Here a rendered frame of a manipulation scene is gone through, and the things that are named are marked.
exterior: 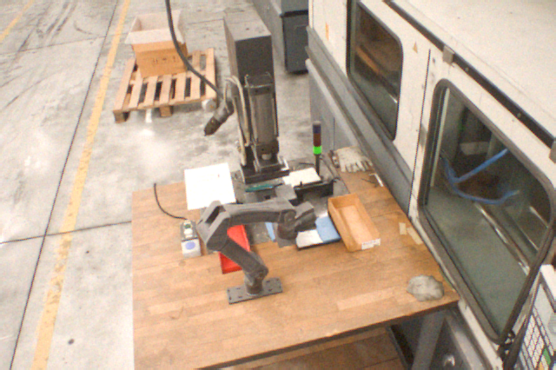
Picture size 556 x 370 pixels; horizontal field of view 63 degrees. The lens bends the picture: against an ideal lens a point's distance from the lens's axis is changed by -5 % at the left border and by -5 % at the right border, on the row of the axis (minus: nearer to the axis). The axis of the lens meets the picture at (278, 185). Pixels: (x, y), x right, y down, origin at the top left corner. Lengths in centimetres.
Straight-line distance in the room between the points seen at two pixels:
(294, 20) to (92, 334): 339
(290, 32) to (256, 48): 322
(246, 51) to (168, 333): 99
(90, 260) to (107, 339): 67
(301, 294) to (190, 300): 40
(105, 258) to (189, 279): 159
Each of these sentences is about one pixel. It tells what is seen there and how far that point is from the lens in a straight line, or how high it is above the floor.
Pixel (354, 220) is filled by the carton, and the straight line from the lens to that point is 195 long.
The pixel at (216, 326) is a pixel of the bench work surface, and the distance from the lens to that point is 166.
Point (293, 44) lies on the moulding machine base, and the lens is 494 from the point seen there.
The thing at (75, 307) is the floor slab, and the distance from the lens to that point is 314.
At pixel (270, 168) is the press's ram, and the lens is 180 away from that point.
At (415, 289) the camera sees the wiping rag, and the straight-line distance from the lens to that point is 173.
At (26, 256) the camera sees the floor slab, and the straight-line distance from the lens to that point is 363.
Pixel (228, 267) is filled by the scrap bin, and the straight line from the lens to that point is 177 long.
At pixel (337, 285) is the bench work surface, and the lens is 173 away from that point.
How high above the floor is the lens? 225
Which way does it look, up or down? 39 degrees down
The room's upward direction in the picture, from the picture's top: 5 degrees counter-clockwise
